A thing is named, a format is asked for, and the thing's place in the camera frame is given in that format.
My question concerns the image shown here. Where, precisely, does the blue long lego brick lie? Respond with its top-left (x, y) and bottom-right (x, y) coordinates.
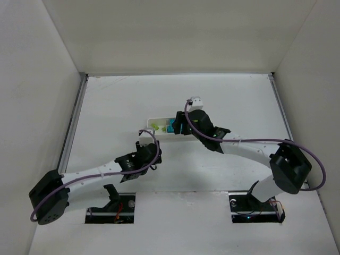
top-left (166, 119), bottom-right (175, 133)

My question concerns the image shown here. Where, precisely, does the lime lego cluster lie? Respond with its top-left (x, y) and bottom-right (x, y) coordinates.
top-left (150, 123), bottom-right (159, 131)

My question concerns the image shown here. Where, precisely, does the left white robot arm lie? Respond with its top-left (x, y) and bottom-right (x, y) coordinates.
top-left (29, 141), bottom-right (162, 225)

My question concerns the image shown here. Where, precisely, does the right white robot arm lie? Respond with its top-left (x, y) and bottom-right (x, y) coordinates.
top-left (172, 109), bottom-right (311, 202)

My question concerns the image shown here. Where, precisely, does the white compartment tray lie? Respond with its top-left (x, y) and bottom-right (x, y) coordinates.
top-left (147, 117), bottom-right (197, 142)

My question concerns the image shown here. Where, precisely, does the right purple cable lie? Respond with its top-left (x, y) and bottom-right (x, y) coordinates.
top-left (184, 99), bottom-right (327, 192)

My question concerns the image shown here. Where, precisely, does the purple cable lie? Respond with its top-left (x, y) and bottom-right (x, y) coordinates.
top-left (184, 99), bottom-right (327, 192)
top-left (30, 129), bottom-right (160, 222)

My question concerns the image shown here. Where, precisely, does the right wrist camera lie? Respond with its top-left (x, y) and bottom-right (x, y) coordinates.
top-left (187, 96), bottom-right (203, 112)

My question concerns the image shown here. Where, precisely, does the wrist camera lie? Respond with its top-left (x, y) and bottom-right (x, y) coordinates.
top-left (187, 96), bottom-right (203, 112)
top-left (139, 127), bottom-right (155, 147)

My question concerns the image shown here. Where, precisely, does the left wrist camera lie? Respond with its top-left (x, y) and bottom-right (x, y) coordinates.
top-left (139, 127), bottom-right (155, 147)

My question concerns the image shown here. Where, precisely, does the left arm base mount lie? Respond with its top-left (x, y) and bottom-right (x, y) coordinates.
top-left (85, 184), bottom-right (135, 225)

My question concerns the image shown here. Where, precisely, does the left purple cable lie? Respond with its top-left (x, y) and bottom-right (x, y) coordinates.
top-left (30, 129), bottom-right (160, 222)

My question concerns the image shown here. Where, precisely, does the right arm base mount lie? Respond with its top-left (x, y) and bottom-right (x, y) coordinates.
top-left (228, 183), bottom-right (286, 224)

